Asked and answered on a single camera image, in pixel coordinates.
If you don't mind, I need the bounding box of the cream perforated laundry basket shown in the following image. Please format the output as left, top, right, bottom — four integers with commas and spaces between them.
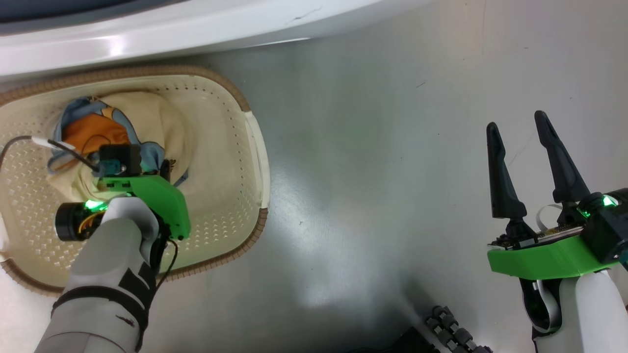
0, 65, 270, 297

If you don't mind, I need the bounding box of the white flat ribbon cable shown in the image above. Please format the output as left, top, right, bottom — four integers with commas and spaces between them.
532, 203, 565, 334

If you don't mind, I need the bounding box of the thin black left gripper cable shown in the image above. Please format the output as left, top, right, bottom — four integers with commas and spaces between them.
0, 136, 101, 173

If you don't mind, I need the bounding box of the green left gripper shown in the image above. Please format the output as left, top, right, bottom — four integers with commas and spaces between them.
96, 158, 192, 241

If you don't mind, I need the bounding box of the cream plain garment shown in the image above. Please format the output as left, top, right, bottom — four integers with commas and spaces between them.
47, 91, 197, 206

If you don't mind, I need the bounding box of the white front-load washing machine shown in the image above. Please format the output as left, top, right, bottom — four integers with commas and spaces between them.
0, 0, 432, 79

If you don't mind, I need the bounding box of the black cable drag chain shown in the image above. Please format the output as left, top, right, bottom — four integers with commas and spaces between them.
424, 305, 494, 353

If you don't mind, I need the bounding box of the blue cartoon print garment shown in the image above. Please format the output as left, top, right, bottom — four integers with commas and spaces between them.
48, 96, 189, 187

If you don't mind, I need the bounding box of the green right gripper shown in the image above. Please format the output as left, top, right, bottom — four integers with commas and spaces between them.
486, 110, 616, 281

